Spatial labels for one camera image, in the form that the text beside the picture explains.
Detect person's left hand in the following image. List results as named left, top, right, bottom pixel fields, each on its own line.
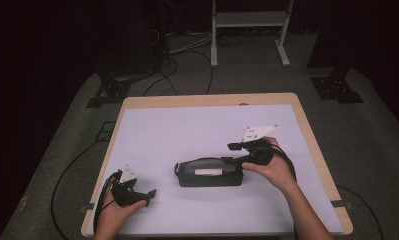
left=93, top=175, right=148, bottom=240

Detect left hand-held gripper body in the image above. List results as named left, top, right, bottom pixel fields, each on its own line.
left=110, top=163, right=148, bottom=208

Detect black stand base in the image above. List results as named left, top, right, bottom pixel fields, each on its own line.
left=310, top=66, right=365, bottom=104
left=85, top=63, right=155, bottom=109

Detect person's right hand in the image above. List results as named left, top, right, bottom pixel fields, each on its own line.
left=241, top=136, right=298, bottom=194

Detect white eraser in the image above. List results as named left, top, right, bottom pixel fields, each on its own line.
left=194, top=168, right=222, bottom=177

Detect black floor cable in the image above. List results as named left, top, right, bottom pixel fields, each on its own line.
left=50, top=140, right=105, bottom=240
left=141, top=49, right=215, bottom=97
left=335, top=184, right=385, bottom=240

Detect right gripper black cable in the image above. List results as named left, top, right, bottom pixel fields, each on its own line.
left=271, top=144, right=299, bottom=184

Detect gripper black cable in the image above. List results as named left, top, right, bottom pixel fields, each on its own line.
left=271, top=144, right=299, bottom=184
left=92, top=169, right=123, bottom=236

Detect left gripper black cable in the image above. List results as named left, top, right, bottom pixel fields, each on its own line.
left=92, top=169, right=123, bottom=236

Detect white floor cables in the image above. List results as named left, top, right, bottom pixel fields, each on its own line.
left=166, top=30, right=215, bottom=55

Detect white metal stand frame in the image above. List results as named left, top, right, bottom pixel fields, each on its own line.
left=210, top=0, right=295, bottom=68

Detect white table sheet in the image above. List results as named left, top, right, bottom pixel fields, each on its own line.
left=92, top=104, right=345, bottom=236

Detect black pencil case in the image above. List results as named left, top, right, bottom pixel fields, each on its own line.
left=174, top=156, right=245, bottom=188

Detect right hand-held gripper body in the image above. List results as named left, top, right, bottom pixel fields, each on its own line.
left=240, top=124, right=280, bottom=167

